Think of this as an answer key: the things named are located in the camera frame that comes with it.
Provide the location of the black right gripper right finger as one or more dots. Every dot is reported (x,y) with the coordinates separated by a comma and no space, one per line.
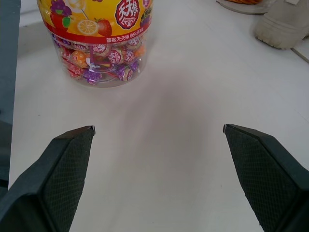
(265,174)

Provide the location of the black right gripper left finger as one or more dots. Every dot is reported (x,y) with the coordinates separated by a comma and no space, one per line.
(55,174)

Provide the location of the clear plastic lollipop jar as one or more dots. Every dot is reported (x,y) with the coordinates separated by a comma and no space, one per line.
(99,41)

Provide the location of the beige sneaker shoe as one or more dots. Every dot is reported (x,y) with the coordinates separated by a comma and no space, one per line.
(281,23)

